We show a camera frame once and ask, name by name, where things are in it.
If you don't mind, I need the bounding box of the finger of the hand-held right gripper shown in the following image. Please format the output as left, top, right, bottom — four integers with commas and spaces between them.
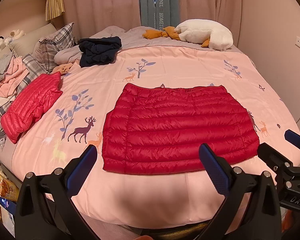
257, 142, 300, 180
284, 129, 300, 155

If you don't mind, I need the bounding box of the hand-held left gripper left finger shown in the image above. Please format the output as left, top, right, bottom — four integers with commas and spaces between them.
15, 144, 98, 240

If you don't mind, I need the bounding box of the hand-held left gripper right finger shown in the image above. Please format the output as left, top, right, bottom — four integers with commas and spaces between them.
197, 143, 282, 240

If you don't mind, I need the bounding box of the red down jacket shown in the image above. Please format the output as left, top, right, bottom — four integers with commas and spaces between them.
102, 82, 260, 175

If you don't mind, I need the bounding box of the pile of pink clothes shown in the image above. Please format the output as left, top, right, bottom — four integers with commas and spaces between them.
0, 56, 30, 98

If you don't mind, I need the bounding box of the orange fuzzy object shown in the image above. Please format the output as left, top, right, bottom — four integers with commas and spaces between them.
281, 214, 290, 230

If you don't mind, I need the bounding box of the yellow snack packet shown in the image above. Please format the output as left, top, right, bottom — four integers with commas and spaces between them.
0, 171, 18, 200

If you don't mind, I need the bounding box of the blue box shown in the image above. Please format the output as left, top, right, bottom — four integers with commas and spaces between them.
0, 195, 17, 209

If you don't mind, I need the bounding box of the folded pink-red down jacket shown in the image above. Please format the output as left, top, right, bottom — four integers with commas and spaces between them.
0, 71, 63, 144

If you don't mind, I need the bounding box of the plaid cloth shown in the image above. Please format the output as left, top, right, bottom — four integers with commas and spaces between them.
0, 100, 15, 142

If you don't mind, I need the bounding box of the small orange plush toy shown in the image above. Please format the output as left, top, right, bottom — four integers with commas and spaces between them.
52, 63, 73, 75

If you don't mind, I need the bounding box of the pink deer print duvet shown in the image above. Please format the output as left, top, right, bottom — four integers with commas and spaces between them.
11, 44, 300, 227

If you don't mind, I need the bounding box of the small plaid pillow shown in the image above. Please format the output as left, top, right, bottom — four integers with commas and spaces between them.
22, 54, 49, 82

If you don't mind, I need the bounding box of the light grey garment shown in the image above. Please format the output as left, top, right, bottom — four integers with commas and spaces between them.
54, 48, 82, 65

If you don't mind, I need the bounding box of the navy blue garment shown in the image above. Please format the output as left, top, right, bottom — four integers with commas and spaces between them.
78, 36, 122, 68

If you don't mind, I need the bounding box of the large plaid pillow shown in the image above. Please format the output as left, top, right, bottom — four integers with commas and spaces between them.
32, 22, 75, 73

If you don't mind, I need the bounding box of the grey folded garment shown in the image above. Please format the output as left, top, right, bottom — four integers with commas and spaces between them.
0, 54, 14, 84

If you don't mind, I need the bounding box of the white goose plush toy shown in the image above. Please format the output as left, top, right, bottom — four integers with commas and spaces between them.
142, 19, 234, 51

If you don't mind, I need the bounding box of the grey bed sheet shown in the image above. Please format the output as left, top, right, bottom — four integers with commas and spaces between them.
89, 26, 240, 53

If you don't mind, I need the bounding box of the beige plush toy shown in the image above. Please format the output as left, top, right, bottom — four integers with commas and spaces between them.
4, 29, 25, 42

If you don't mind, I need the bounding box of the pink curtain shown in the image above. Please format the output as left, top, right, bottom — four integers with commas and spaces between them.
176, 0, 244, 43
60, 0, 142, 34

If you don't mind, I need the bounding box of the teal curtain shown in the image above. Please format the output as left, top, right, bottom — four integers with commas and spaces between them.
139, 0, 180, 30

